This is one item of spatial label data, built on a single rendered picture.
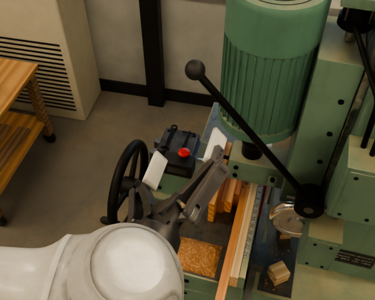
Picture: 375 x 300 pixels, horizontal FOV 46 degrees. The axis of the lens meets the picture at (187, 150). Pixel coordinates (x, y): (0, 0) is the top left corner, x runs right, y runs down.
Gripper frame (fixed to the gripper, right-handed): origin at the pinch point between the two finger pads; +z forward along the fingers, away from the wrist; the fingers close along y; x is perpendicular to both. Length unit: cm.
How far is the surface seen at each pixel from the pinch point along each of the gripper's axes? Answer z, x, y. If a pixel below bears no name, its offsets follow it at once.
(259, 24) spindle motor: 15.5, 7.0, 16.1
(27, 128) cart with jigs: 85, -12, -158
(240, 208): 16.3, -34.8, -17.7
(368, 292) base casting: 10, -68, 0
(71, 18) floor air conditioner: 127, 10, -118
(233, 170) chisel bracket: 20.3, -25.4, -14.1
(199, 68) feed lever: 9.1, 8.0, 6.1
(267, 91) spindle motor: 15.7, -5.5, 9.5
